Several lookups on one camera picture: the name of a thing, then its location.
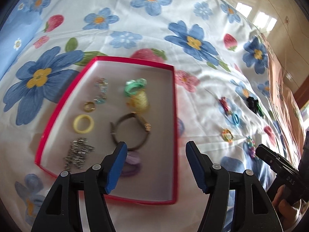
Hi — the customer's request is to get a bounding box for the white floral blanket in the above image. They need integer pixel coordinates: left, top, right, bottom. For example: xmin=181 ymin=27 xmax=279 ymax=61
xmin=0 ymin=0 xmax=302 ymax=232

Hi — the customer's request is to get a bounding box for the pink printed blanket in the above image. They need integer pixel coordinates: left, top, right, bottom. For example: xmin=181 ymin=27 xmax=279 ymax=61
xmin=259 ymin=32 xmax=306 ymax=174

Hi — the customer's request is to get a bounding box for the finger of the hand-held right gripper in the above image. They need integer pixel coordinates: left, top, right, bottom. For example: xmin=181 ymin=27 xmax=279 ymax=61
xmin=255 ymin=144 xmax=290 ymax=172

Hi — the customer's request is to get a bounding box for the pink flower hair tie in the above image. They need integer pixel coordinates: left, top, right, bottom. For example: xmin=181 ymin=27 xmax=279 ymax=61
xmin=218 ymin=97 xmax=232 ymax=114

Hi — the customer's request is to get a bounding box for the green hair clip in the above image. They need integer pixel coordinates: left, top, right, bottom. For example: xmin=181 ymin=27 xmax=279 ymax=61
xmin=256 ymin=103 xmax=265 ymax=119

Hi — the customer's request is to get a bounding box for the multicoloured plastic ring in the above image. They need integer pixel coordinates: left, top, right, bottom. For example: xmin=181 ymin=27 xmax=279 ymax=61
xmin=222 ymin=129 xmax=234 ymax=143

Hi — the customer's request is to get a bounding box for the purple bow hair tie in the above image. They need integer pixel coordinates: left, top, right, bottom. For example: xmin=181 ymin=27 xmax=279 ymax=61
xmin=119 ymin=151 xmax=143 ymax=177

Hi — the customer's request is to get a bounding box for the red cardboard box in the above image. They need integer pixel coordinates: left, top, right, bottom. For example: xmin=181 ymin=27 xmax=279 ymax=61
xmin=34 ymin=56 xmax=179 ymax=205

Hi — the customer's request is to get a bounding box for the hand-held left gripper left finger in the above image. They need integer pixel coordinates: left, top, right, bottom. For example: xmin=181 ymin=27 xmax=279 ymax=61
xmin=31 ymin=141 xmax=127 ymax=232

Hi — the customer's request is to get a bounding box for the colourful candy bead bracelet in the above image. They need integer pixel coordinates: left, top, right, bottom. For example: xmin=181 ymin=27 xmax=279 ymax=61
xmin=245 ymin=136 xmax=259 ymax=160

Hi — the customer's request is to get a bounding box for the mint green hair tie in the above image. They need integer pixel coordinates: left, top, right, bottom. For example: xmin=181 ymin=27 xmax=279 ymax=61
xmin=124 ymin=78 xmax=148 ymax=97

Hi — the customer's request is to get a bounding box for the light blue flowered pillow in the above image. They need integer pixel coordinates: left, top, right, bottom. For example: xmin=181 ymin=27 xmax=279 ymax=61
xmin=0 ymin=7 xmax=46 ymax=80

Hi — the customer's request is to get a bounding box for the clear crystal bead bracelet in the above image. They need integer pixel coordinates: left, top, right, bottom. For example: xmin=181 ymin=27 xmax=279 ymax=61
xmin=94 ymin=78 xmax=108 ymax=104

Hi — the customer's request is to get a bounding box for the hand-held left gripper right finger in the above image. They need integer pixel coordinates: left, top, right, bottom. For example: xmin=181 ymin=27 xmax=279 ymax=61
xmin=185 ymin=141 xmax=284 ymax=232

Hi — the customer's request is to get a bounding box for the pale yellow plastic ring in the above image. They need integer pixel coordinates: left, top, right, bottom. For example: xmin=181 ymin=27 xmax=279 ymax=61
xmin=73 ymin=114 xmax=94 ymax=134

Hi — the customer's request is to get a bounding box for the black scrunchie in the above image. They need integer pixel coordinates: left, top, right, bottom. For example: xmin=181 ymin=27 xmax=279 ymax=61
xmin=246 ymin=96 xmax=259 ymax=113

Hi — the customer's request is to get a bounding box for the person's right hand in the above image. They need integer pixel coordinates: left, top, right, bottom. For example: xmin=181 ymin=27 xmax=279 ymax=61
xmin=272 ymin=186 xmax=309 ymax=230

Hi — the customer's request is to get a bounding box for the silver chain bracelet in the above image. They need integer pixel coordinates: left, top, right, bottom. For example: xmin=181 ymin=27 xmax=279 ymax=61
xmin=63 ymin=138 xmax=95 ymax=170

